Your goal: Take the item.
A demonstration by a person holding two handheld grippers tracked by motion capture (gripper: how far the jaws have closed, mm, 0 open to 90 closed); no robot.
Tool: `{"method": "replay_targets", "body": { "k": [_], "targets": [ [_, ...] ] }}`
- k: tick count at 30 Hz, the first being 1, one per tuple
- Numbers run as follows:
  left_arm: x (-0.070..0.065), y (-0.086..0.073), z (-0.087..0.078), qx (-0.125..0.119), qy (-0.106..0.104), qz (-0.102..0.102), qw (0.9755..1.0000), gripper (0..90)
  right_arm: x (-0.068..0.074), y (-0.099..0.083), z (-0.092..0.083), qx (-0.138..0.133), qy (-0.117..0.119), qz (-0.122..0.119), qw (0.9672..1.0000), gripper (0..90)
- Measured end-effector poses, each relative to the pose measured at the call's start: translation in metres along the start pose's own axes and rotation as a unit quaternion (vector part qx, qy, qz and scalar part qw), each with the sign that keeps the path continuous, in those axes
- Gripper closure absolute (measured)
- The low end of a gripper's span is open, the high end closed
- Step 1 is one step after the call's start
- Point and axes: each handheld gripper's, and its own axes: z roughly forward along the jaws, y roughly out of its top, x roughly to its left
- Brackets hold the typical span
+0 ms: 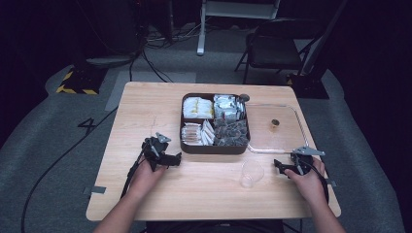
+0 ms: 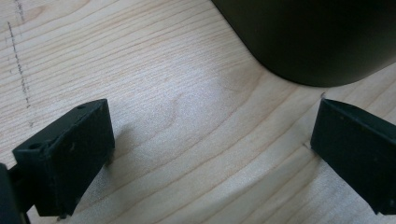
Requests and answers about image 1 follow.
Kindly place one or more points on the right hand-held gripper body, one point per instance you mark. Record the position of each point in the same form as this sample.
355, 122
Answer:
302, 158

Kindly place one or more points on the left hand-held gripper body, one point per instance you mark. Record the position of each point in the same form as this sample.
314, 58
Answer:
154, 150

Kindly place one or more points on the person's right hand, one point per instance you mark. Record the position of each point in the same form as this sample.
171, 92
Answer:
307, 184

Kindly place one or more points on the person's left hand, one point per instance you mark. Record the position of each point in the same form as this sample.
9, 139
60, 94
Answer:
145, 178

